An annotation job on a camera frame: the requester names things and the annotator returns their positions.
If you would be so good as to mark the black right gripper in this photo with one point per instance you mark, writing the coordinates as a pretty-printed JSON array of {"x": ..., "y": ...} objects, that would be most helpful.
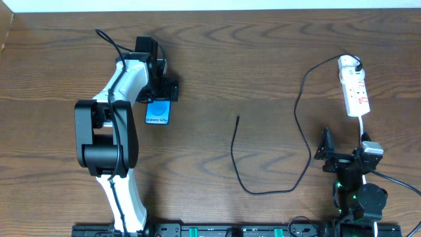
[{"x": 340, "y": 160}]

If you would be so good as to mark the blue Galaxy smartphone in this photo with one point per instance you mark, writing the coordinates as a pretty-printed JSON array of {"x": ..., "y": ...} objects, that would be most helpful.
[{"x": 158, "y": 112}]

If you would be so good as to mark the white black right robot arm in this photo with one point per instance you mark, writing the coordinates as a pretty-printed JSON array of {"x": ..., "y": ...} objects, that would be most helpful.
[{"x": 359, "y": 203}]

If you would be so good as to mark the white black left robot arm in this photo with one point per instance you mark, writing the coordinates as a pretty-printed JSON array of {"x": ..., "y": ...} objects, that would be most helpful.
[{"x": 106, "y": 136}]

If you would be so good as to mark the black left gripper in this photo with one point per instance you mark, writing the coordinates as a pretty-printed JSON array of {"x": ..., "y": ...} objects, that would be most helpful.
[{"x": 168, "y": 90}]

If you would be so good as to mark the white USB wall charger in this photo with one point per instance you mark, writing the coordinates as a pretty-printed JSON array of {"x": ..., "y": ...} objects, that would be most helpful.
[{"x": 350, "y": 69}]

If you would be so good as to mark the white power strip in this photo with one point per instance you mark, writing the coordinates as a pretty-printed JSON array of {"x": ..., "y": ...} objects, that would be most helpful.
[{"x": 356, "y": 98}]

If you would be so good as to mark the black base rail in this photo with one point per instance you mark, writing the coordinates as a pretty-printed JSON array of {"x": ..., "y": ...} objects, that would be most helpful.
[{"x": 179, "y": 230}]

